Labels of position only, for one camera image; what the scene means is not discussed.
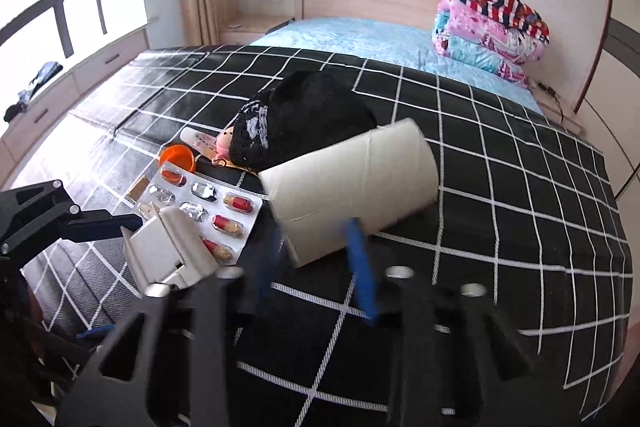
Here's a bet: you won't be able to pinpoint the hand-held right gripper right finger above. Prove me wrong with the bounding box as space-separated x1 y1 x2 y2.
345 218 547 427

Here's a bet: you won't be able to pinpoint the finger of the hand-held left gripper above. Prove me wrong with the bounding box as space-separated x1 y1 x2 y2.
40 319 119 389
0 179 144 269

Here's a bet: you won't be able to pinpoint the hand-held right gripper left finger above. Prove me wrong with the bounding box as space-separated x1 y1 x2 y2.
55 226 284 427

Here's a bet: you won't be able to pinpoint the brown paper piece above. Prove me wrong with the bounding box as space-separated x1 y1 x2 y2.
125 179 149 203

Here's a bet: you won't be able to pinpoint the small white box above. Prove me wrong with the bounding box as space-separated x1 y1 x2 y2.
121 205 221 294

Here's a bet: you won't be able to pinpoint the white cardboard tube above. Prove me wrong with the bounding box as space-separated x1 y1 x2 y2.
257 117 440 268

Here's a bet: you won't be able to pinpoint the silver pill blister pack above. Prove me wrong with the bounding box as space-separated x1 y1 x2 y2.
134 162 266 266

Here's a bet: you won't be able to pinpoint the white ointment tube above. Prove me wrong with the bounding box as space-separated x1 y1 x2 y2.
181 129 224 158

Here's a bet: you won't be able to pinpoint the black knitted plush doll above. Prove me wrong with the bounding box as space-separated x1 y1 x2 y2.
216 69 379 174

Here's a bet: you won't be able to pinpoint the window bench drawer cabinet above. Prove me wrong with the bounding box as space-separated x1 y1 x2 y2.
0 23 152 188

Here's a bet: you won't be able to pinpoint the blue cloth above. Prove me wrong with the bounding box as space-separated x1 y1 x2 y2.
4 61 64 123

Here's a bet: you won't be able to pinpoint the black white checked blanket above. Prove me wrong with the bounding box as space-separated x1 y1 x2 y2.
10 44 634 414

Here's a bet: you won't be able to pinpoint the folded pink printed quilts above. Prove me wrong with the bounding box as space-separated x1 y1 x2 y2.
432 0 544 84

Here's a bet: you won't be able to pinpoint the light wooden nightstand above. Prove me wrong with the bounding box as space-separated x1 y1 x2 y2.
219 14 294 47

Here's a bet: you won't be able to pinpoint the red blue striped pillow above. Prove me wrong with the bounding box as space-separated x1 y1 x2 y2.
440 0 551 44

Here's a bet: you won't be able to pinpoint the light wooden wardrobe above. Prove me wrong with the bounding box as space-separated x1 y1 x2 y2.
574 0 640 208

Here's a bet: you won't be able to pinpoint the black cable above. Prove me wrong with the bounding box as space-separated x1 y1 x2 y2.
534 79 587 128

